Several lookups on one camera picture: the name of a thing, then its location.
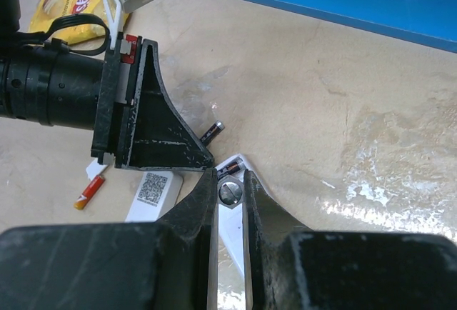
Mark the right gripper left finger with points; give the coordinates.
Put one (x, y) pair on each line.
(187, 270)

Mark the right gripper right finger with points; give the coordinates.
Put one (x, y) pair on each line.
(270, 271)

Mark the yellow Lays chips bag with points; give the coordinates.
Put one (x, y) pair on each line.
(49, 10)

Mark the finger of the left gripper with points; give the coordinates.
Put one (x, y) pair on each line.
(153, 136)

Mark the slim white remote control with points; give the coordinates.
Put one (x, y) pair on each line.
(156, 195)

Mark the slim white battery cover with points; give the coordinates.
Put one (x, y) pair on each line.
(94, 169)

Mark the red battery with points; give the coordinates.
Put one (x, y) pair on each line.
(89, 192)

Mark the wide white remote control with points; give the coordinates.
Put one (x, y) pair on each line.
(232, 217)

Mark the black battery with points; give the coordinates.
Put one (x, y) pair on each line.
(231, 168)
(212, 133)

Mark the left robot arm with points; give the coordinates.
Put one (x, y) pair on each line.
(13, 38)

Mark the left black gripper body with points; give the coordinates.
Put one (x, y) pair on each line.
(54, 87)

